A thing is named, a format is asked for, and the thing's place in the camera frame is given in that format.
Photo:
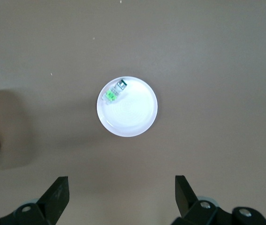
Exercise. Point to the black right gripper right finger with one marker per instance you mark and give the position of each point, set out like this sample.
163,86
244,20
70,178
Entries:
203,213

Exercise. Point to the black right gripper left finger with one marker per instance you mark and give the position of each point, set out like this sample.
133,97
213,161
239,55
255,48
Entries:
41,211

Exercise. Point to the pink round plate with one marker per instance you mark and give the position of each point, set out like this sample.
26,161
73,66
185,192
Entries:
133,122

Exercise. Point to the white and green switch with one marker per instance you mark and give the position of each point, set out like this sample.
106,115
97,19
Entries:
110,95

